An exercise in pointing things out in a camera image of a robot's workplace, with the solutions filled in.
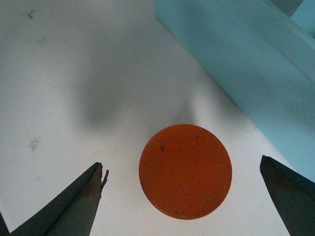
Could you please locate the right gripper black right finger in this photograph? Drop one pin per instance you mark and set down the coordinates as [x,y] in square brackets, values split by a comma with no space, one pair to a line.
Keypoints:
[292,194]

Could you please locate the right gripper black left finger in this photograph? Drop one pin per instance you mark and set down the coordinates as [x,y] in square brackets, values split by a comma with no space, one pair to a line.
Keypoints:
[71,213]

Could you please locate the orange cylinder with white digits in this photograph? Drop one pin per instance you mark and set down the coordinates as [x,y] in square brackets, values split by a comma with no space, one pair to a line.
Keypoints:
[185,171]

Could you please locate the gray cube with round hole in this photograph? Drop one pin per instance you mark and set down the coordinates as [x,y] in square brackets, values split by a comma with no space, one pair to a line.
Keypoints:
[287,6]

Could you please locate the light blue plastic box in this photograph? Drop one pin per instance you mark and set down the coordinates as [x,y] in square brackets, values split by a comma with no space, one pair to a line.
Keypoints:
[262,59]

